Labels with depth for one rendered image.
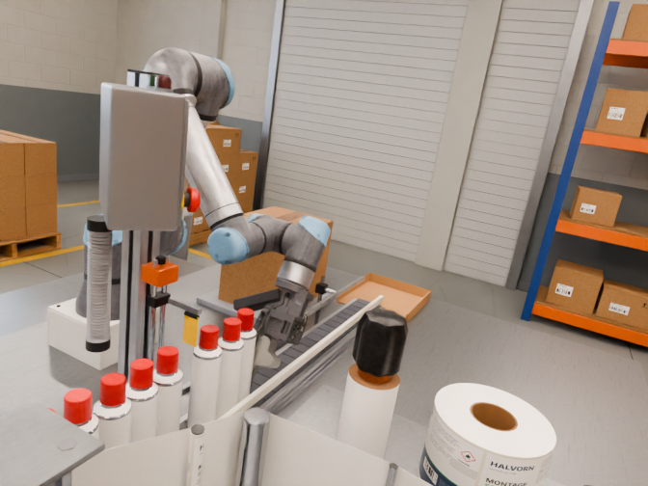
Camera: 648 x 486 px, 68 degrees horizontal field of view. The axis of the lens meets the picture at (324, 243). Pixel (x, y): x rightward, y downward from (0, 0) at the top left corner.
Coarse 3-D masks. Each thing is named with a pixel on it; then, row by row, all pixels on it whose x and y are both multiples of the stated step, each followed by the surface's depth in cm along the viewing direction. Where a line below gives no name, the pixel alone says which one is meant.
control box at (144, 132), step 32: (128, 96) 61; (160, 96) 63; (128, 128) 62; (160, 128) 64; (128, 160) 64; (160, 160) 65; (128, 192) 65; (160, 192) 67; (128, 224) 66; (160, 224) 68
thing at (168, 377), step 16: (160, 352) 75; (176, 352) 76; (160, 368) 75; (176, 368) 77; (160, 384) 75; (176, 384) 76; (160, 400) 76; (176, 400) 77; (160, 416) 76; (176, 416) 78; (160, 432) 77
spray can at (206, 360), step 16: (208, 336) 84; (208, 352) 85; (192, 368) 86; (208, 368) 85; (192, 384) 86; (208, 384) 86; (192, 400) 87; (208, 400) 87; (192, 416) 88; (208, 416) 88
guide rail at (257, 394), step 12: (360, 312) 144; (348, 324) 136; (336, 336) 129; (312, 348) 119; (300, 360) 113; (288, 372) 108; (264, 384) 101; (276, 384) 104; (252, 396) 96; (240, 408) 92
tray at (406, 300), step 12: (372, 276) 196; (360, 288) 187; (372, 288) 189; (384, 288) 191; (396, 288) 192; (408, 288) 190; (420, 288) 188; (348, 300) 174; (372, 300) 177; (384, 300) 179; (396, 300) 181; (408, 300) 183; (420, 300) 174; (396, 312) 169; (408, 312) 161
